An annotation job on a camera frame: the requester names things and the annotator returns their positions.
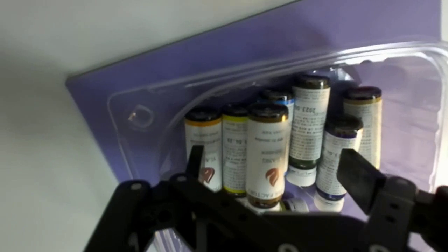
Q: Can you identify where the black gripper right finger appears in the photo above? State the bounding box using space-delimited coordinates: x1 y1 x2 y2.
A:
337 148 386 214

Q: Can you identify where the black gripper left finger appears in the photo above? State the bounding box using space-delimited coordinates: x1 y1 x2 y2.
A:
186 145 204 180

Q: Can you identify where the white vial black cap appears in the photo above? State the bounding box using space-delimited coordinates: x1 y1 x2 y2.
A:
287 75 330 186

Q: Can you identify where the clear plastic container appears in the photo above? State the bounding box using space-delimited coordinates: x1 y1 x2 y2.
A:
108 42 448 192

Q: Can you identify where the vial orange band logo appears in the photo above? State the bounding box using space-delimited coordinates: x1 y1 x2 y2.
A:
183 106 222 192

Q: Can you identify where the vial blue band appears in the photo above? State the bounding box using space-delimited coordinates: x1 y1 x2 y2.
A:
313 115 362 213

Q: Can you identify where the vial yellow band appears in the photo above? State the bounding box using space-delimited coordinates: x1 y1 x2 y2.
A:
222 103 248 197

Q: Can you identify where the vial brown cap logo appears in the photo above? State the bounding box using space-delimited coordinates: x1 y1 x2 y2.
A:
245 103 288 208

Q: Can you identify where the vial brown cap right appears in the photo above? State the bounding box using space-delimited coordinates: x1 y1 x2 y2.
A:
343 87 382 168

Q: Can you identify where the purple mat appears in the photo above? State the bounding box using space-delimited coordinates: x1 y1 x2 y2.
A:
67 0 442 180

